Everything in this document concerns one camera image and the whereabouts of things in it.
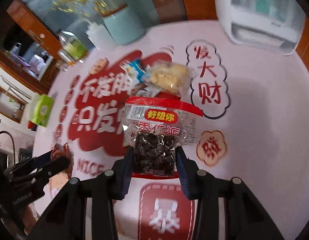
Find red jujube walnut packet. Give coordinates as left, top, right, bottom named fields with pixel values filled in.
left=123, top=96, right=203, bottom=177

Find white storage cabinet box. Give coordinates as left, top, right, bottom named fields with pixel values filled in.
left=215, top=0, right=306, bottom=56

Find white squeeze bottle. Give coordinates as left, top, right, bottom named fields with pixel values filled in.
left=86, top=21, right=116, bottom=50

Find dark red snack packet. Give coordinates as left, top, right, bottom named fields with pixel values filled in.
left=51, top=142, right=74, bottom=179

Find glass bottle green label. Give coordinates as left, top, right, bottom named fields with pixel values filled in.
left=58, top=31, right=88, bottom=65

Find clear pack beige cookies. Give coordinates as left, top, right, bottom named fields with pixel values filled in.
left=142, top=60, right=197, bottom=96

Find green tissue box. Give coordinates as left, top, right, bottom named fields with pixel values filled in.
left=28, top=94, right=54, bottom=127

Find blue white candy wrapper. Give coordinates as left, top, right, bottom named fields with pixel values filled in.
left=119, top=57, right=146, bottom=87

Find teal canister with brown lid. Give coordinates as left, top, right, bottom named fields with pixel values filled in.
left=103, top=4, right=146, bottom=45

